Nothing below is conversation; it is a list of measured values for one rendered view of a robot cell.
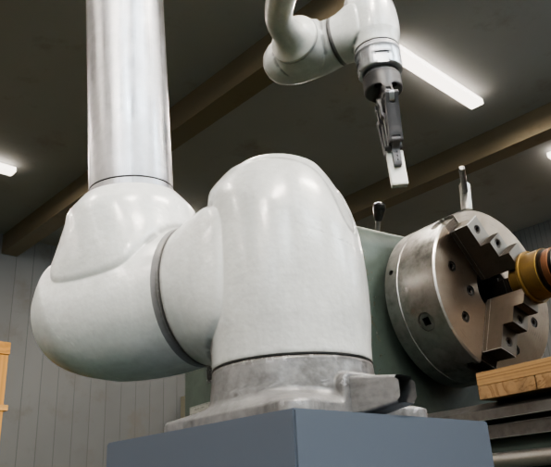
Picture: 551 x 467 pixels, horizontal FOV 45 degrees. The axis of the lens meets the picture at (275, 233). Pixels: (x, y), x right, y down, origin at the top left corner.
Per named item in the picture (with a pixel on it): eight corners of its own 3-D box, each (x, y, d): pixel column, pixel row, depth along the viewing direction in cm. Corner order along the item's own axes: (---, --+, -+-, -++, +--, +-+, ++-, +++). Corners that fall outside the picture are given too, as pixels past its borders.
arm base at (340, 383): (332, 408, 47) (327, 330, 49) (156, 439, 61) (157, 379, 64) (473, 418, 58) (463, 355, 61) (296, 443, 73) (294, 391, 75)
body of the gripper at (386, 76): (359, 90, 134) (366, 130, 131) (364, 65, 126) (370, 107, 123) (396, 86, 134) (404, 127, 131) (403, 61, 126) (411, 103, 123)
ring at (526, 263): (496, 253, 117) (542, 235, 110) (530, 261, 122) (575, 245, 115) (507, 304, 113) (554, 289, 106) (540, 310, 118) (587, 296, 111)
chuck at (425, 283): (401, 370, 114) (393, 207, 127) (519, 396, 129) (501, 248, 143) (440, 359, 107) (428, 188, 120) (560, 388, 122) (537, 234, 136)
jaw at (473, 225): (466, 286, 122) (431, 233, 121) (478, 273, 125) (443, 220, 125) (517, 269, 114) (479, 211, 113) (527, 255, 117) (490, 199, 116)
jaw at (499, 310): (489, 314, 123) (484, 373, 116) (470, 302, 121) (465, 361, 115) (541, 299, 114) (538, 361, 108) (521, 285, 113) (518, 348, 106)
